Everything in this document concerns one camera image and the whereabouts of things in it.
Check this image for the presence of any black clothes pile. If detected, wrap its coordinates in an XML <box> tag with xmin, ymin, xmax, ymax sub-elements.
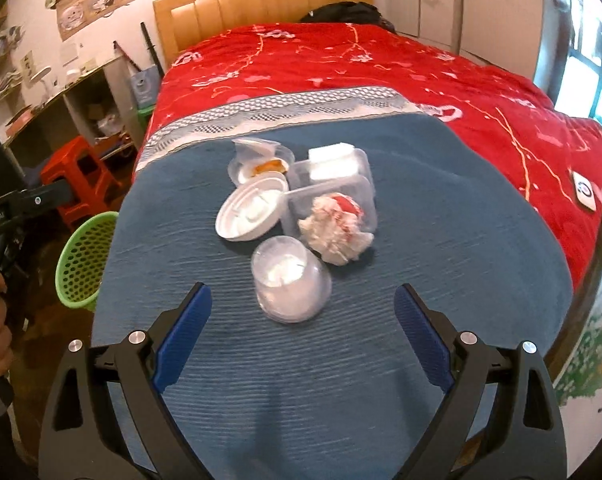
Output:
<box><xmin>300</xmin><ymin>2</ymin><xmax>398</xmax><ymax>32</ymax></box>

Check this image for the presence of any black long stick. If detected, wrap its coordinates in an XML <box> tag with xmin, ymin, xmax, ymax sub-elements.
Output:
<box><xmin>140</xmin><ymin>22</ymin><xmax>165</xmax><ymax>77</ymax></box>

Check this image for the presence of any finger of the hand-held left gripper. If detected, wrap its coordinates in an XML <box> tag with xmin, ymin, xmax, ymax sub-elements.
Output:
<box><xmin>8</xmin><ymin>180</ymin><xmax>74</xmax><ymax>219</ymax></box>

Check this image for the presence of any black chair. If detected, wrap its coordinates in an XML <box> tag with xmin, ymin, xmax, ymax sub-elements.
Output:
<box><xmin>0</xmin><ymin>135</ymin><xmax>28</xmax><ymax>200</ymax></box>

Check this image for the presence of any clear round food container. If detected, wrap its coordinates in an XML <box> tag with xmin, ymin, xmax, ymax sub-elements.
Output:
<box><xmin>228</xmin><ymin>137</ymin><xmax>296</xmax><ymax>186</ymax></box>

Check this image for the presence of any light blue bag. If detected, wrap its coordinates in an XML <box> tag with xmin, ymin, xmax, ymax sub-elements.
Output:
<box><xmin>130</xmin><ymin>67</ymin><xmax>162</xmax><ymax>109</ymax></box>

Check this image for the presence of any colourful printed mat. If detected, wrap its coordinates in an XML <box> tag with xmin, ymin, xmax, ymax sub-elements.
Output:
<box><xmin>551</xmin><ymin>280</ymin><xmax>602</xmax><ymax>413</ymax></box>

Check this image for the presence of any wooden bed headboard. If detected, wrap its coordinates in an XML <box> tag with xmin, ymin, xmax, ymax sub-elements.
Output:
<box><xmin>153</xmin><ymin>0</ymin><xmax>374</xmax><ymax>68</ymax></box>

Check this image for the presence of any wall poster strip of faces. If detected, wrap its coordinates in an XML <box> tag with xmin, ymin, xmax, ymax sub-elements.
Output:
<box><xmin>56</xmin><ymin>0</ymin><xmax>120</xmax><ymax>42</ymax></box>

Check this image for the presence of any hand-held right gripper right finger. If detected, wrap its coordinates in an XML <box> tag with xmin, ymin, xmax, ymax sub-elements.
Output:
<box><xmin>393</xmin><ymin>282</ymin><xmax>566</xmax><ymax>480</ymax></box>

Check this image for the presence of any bread piece with orange topping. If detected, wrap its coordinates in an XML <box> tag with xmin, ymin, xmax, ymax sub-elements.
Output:
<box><xmin>251</xmin><ymin>158</ymin><xmax>288</xmax><ymax>177</ymax></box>

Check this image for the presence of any red plastic stool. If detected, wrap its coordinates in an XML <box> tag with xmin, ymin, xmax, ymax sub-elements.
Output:
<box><xmin>40</xmin><ymin>136</ymin><xmax>124</xmax><ymax>231</ymax></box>

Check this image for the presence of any white round plastic lid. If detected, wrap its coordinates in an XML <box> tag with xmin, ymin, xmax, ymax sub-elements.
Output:
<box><xmin>215</xmin><ymin>174</ymin><xmax>290</xmax><ymax>241</ymax></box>

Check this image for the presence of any clear plastic cup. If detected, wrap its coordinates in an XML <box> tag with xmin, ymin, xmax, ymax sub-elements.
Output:
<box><xmin>251</xmin><ymin>235</ymin><xmax>332</xmax><ymax>324</ymax></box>

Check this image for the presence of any window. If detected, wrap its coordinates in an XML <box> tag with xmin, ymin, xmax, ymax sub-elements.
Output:
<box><xmin>543</xmin><ymin>0</ymin><xmax>602</xmax><ymax>133</ymax></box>

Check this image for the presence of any white red-stained tissue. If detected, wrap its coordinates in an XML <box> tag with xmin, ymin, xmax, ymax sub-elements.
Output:
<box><xmin>298</xmin><ymin>192</ymin><xmax>375</xmax><ymax>266</ymax></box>

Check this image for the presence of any green plastic stool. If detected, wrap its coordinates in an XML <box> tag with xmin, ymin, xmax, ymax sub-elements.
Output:
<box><xmin>135</xmin><ymin>104</ymin><xmax>158</xmax><ymax>132</ymax></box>

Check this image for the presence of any white wardrobe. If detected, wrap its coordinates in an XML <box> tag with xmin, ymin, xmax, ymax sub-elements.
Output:
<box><xmin>373</xmin><ymin>0</ymin><xmax>549</xmax><ymax>81</ymax></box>

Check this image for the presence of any clear rectangular plastic box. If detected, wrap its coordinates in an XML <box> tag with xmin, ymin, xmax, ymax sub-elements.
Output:
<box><xmin>287</xmin><ymin>143</ymin><xmax>372</xmax><ymax>196</ymax></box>
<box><xmin>285</xmin><ymin>175</ymin><xmax>380</xmax><ymax>241</ymax></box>

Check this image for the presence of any white desk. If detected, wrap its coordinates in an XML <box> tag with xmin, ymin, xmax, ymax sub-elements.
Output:
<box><xmin>0</xmin><ymin>54</ymin><xmax>138</xmax><ymax>161</ymax></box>

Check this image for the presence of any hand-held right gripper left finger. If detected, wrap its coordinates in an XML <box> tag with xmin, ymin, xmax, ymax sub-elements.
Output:
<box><xmin>38</xmin><ymin>282</ymin><xmax>214</xmax><ymax>480</ymax></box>

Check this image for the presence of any green mesh plastic basket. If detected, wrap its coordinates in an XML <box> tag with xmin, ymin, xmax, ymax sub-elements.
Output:
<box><xmin>55</xmin><ymin>211</ymin><xmax>120</xmax><ymax>310</ymax></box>

